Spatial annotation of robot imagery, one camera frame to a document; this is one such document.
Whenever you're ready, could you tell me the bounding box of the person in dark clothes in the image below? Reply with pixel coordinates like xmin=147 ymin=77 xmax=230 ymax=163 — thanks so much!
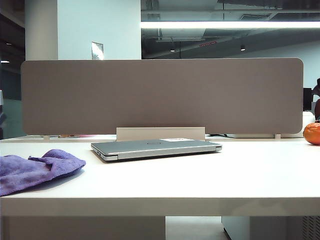
xmin=313 ymin=77 xmax=320 ymax=121

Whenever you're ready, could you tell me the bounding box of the silver closed laptop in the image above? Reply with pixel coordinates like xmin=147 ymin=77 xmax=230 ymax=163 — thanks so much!
xmin=90 ymin=138 xmax=223 ymax=163

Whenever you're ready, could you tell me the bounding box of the white divider mounting bracket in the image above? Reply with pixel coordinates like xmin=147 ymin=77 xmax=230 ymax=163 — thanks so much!
xmin=116 ymin=126 xmax=207 ymax=142

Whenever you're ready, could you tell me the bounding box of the orange mandarin fruit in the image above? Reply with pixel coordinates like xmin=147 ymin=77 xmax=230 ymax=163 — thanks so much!
xmin=302 ymin=119 xmax=320 ymax=146

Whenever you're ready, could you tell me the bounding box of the paper notice on pillar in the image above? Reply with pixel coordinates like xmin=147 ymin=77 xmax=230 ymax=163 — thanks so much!
xmin=91 ymin=41 xmax=104 ymax=61

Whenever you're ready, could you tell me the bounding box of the black computer monitor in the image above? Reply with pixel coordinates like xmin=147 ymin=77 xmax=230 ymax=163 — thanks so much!
xmin=303 ymin=87 xmax=314 ymax=111

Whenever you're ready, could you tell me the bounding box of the purple microfibre rag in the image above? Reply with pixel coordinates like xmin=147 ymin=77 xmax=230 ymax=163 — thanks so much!
xmin=0 ymin=148 xmax=87 ymax=197

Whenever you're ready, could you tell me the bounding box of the grey-brown felt desk divider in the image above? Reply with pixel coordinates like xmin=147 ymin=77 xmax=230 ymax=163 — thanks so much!
xmin=20 ymin=57 xmax=305 ymax=136

